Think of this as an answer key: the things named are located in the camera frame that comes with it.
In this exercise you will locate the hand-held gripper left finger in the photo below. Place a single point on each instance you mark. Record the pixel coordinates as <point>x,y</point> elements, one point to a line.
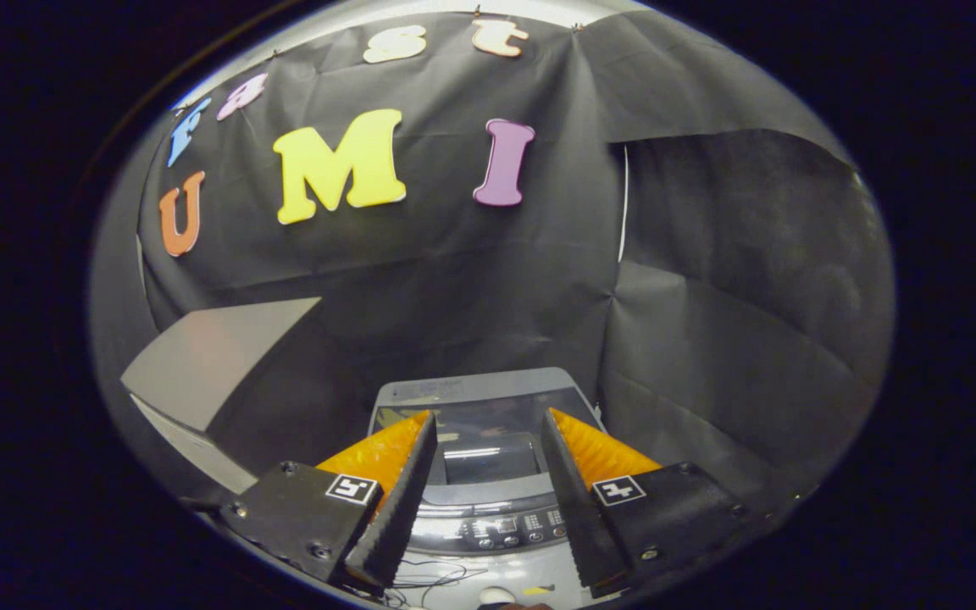
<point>395,517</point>

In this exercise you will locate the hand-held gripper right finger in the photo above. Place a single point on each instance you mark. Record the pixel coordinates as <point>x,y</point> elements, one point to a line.
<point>577,517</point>

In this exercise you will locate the grey washing machine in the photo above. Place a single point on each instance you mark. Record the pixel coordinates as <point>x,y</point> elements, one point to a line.
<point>488,534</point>

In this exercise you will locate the dark washing machine lid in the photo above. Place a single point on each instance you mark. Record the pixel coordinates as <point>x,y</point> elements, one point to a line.
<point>488,424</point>

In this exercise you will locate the grey cabinet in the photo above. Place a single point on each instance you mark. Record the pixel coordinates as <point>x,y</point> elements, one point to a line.
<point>208,356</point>

